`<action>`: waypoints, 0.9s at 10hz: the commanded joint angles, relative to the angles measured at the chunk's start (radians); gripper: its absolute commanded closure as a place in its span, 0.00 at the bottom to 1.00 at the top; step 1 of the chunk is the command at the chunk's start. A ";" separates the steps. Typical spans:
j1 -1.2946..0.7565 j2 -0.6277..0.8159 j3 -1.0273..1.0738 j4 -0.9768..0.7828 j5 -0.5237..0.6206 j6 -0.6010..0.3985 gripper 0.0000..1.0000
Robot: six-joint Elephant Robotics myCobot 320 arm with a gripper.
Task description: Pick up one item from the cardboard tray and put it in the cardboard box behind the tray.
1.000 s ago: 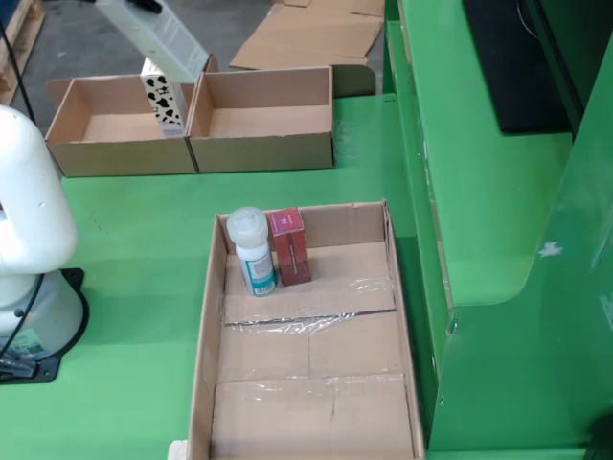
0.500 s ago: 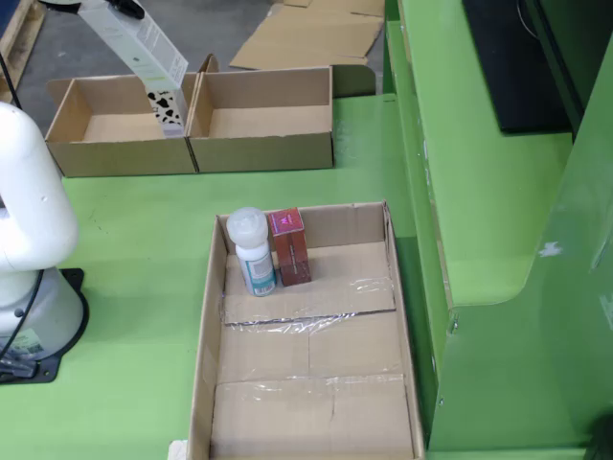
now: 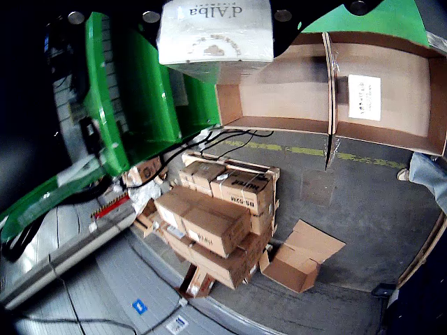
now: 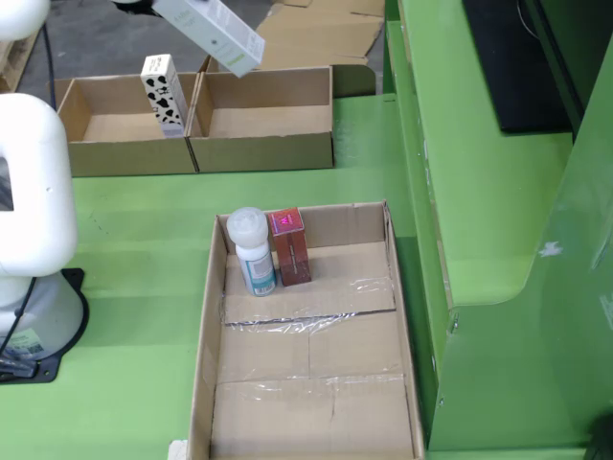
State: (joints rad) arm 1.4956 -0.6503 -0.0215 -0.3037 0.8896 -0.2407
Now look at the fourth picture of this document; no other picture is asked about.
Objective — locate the cow print carton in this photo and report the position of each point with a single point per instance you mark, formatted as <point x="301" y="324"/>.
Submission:
<point x="165" y="100"/>

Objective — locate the white paper label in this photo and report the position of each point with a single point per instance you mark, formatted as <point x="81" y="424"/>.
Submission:
<point x="177" y="450"/>

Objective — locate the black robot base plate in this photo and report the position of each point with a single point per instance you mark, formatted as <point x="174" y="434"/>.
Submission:
<point x="50" y="366"/>

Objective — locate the open cardboard box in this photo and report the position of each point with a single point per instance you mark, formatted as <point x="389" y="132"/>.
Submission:
<point x="268" y="153"/>
<point x="124" y="158"/>

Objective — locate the dark red box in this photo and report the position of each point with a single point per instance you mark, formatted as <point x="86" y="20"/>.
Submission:
<point x="292" y="254"/>

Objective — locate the green metal machine housing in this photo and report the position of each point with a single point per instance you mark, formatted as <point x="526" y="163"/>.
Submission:
<point x="503" y="215"/>

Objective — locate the white bottle teal label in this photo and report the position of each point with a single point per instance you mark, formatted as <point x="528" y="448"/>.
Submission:
<point x="254" y="249"/>

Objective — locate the shallow cardboard tray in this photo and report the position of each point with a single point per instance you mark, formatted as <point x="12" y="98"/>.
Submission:
<point x="311" y="417"/>

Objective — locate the wooden pallet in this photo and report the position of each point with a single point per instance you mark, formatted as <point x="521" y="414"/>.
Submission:
<point x="21" y="62"/>

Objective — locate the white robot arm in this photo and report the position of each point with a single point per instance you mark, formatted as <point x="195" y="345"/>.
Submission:
<point x="38" y="191"/>

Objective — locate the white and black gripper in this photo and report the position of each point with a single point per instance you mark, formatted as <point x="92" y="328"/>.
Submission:
<point x="129" y="1"/>

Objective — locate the tall white carton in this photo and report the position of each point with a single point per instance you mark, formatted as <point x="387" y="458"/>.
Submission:
<point x="215" y="33"/>

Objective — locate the flattened cardboard sheet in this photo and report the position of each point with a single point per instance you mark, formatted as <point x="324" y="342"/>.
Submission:
<point x="345" y="7"/>
<point x="316" y="43"/>

